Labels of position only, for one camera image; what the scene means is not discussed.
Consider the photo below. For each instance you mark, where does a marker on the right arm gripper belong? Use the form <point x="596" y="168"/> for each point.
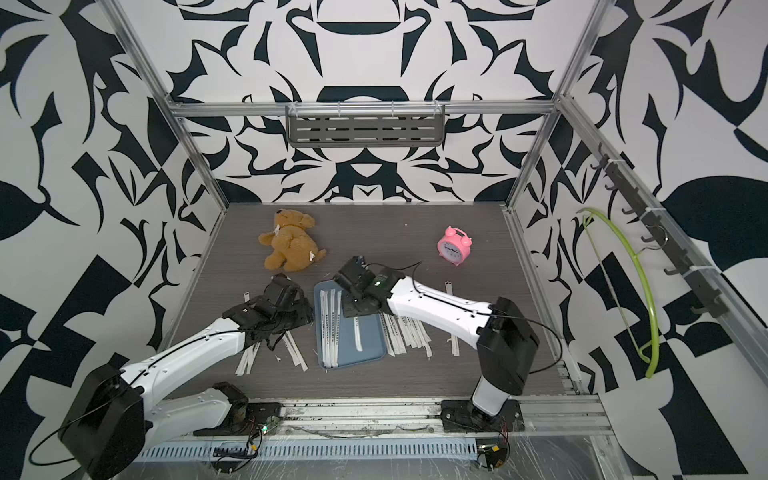
<point x="347" y="305"/>

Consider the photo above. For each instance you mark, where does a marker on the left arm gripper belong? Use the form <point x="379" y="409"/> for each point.
<point x="307" y="311"/>

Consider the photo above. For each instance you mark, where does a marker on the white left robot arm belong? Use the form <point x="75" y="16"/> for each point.
<point x="121" y="411"/>

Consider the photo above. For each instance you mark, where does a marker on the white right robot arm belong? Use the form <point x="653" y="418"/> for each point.
<point x="504" y="340"/>

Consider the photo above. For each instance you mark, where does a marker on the blue storage box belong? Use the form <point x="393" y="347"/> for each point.
<point x="362" y="339"/>

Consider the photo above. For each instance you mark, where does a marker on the brown teddy bear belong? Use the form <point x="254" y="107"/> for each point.
<point x="293" y="249"/>

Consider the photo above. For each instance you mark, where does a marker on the pink alarm clock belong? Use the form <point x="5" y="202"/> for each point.
<point x="454" y="246"/>

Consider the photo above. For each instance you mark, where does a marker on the green plastic hanger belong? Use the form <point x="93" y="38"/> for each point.
<point x="648" y="351"/>

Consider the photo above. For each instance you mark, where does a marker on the grey metal wall shelf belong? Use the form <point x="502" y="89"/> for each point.
<point x="365" y="125"/>

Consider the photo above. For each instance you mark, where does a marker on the white cable duct strip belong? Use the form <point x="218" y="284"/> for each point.
<point x="453" y="448"/>

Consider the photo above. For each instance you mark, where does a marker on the grey wall hook rack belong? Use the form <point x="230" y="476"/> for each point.
<point x="661" y="236"/>

